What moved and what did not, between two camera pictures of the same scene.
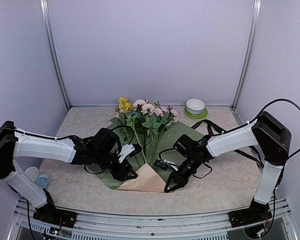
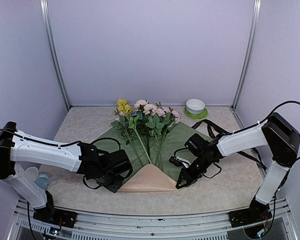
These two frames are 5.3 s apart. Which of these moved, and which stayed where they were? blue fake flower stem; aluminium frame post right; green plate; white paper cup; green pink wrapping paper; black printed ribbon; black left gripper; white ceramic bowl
Moved: black left gripper; blue fake flower stem; green pink wrapping paper
Stayed: green plate; aluminium frame post right; white ceramic bowl; black printed ribbon; white paper cup
